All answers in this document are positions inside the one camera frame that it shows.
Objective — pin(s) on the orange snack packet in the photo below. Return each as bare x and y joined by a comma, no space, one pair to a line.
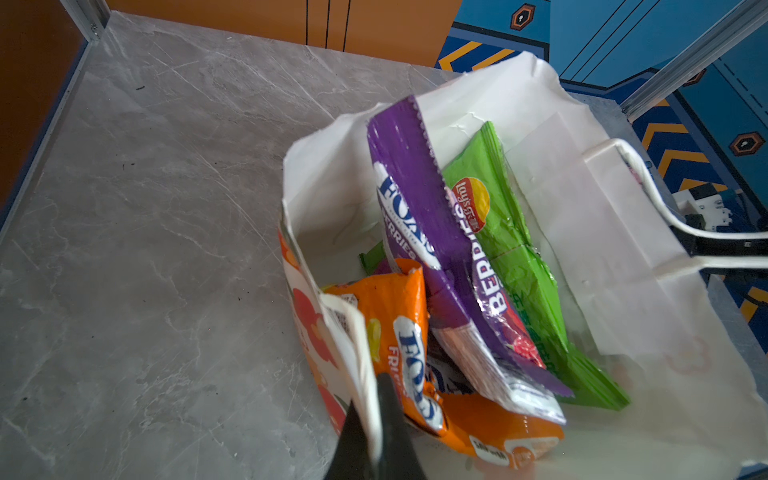
392,308

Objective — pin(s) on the white paper bag with flowers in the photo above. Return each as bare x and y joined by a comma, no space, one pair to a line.
697,406

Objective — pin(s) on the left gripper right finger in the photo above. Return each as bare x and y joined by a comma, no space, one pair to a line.
398,460

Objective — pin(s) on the aluminium corner post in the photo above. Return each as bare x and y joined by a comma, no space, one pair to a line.
726,33
90,16

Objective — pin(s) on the purple small snack packet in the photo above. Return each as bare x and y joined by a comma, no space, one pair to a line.
472,317

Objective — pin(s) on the left aluminium corner post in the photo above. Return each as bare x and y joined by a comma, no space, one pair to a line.
90,16

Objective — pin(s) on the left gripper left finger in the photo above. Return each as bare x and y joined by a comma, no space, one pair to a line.
350,460

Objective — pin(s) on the right aluminium corner post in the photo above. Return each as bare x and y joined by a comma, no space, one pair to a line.
726,33

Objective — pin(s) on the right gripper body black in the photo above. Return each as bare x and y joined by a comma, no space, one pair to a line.
698,246

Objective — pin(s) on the large green Lays chip bag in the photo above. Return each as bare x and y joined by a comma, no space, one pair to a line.
478,179

